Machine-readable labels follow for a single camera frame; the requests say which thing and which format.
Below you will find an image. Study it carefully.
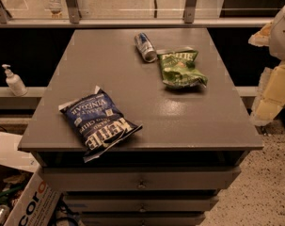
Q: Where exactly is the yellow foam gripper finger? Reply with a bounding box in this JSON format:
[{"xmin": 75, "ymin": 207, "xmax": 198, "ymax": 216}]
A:
[
  {"xmin": 250, "ymin": 61, "xmax": 285, "ymax": 126},
  {"xmin": 248, "ymin": 22, "xmax": 273, "ymax": 47}
]

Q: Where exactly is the redbull can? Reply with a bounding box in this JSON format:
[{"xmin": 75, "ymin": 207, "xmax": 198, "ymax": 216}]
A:
[{"xmin": 135, "ymin": 33, "xmax": 157, "ymax": 62}]

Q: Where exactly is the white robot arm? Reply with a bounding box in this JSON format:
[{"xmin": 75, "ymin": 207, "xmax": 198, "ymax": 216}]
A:
[{"xmin": 248, "ymin": 6, "xmax": 285, "ymax": 126}]

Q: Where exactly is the green Kettle chip bag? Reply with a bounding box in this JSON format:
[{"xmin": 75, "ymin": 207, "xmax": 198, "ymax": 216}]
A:
[{"xmin": 157, "ymin": 47, "xmax": 208, "ymax": 89}]

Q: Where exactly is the blue Kettle chip bag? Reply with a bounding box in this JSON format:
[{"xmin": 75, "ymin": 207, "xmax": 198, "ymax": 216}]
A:
[{"xmin": 58, "ymin": 86, "xmax": 142, "ymax": 163}]

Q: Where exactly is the grey drawer cabinet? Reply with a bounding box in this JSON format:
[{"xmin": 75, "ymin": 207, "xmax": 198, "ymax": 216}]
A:
[{"xmin": 20, "ymin": 28, "xmax": 262, "ymax": 226}]

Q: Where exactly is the white pump dispenser bottle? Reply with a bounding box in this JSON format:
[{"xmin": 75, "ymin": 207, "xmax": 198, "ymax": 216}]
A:
[{"xmin": 2, "ymin": 64, "xmax": 27, "ymax": 96}]

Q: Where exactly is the metal railing shelf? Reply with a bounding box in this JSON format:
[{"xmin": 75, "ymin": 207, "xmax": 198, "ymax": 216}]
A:
[{"xmin": 0, "ymin": 0, "xmax": 285, "ymax": 28}]

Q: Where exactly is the white cardboard box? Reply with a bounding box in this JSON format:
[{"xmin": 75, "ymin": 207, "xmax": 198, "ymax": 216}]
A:
[{"xmin": 0, "ymin": 132, "xmax": 60, "ymax": 226}]

